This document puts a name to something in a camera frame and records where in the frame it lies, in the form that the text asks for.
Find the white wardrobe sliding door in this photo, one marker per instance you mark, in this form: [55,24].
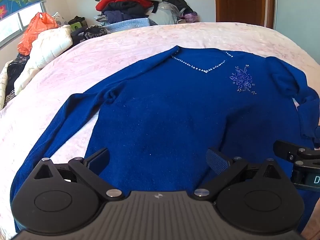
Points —
[292,5]

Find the light blue knit blanket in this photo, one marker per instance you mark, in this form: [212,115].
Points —
[130,25]

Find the white puffer jacket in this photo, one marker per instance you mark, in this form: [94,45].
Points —
[47,47]

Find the dark patterned cloth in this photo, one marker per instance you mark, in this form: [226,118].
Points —
[12,77]

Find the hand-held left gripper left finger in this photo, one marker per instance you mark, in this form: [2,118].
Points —
[100,158]

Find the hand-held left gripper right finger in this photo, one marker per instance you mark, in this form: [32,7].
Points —
[216,161]

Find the brown wooden door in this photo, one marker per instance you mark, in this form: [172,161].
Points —
[240,2]

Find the dark mottled fuzzy cloth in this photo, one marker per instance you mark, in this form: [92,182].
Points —
[96,32]

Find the dark navy jacket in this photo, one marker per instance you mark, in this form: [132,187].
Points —
[117,13]

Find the blue beaded sweater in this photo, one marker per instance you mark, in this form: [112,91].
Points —
[160,110]

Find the orange plastic bag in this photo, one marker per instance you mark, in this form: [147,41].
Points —
[30,37]

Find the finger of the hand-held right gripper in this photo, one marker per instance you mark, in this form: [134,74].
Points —
[292,152]

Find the grey plastic bag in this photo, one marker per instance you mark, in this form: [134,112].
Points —
[165,13]

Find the window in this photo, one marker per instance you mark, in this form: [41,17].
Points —
[15,27]

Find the black white checked cloth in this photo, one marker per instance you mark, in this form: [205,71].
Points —
[100,18]

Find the green and black item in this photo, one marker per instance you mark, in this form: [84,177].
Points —
[77,23]

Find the black bag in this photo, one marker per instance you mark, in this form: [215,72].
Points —
[178,2]

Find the pink plush blanket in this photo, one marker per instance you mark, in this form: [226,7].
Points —
[105,52]

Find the purple bag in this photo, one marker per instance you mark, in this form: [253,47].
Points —
[191,17]

